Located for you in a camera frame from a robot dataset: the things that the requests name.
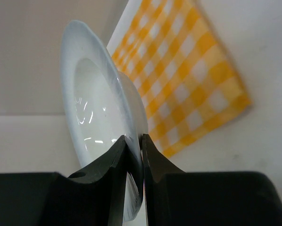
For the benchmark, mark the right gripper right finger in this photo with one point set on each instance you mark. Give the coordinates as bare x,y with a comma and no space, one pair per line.
156,168

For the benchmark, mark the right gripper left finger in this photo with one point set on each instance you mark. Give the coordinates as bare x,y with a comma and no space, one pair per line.
92,196

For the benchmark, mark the white ceramic plate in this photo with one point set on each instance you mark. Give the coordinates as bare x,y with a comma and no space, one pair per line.
101,104

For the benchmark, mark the yellow white checkered cloth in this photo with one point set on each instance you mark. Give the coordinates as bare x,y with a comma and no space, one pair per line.
186,81

